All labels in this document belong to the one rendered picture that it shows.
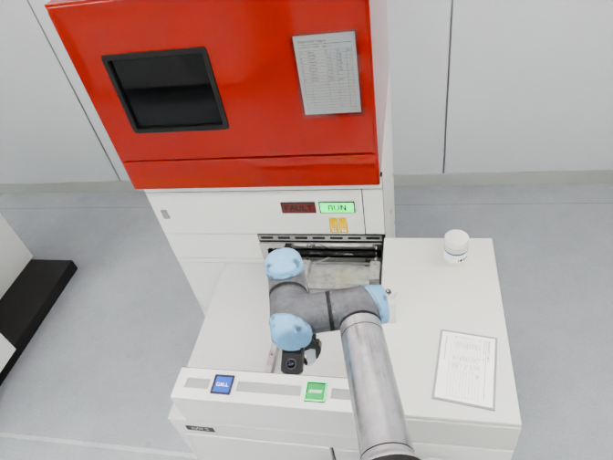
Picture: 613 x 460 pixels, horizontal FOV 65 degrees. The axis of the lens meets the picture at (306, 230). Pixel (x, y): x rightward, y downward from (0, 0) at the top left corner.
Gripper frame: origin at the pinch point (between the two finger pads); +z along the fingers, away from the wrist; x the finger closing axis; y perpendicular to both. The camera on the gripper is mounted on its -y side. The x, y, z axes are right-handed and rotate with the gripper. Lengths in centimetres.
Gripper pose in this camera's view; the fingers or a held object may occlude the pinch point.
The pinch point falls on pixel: (306, 364)
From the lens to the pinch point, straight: 121.1
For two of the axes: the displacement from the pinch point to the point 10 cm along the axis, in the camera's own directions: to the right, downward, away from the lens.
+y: 1.6, -6.9, 7.1
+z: 1.5, 7.2, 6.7
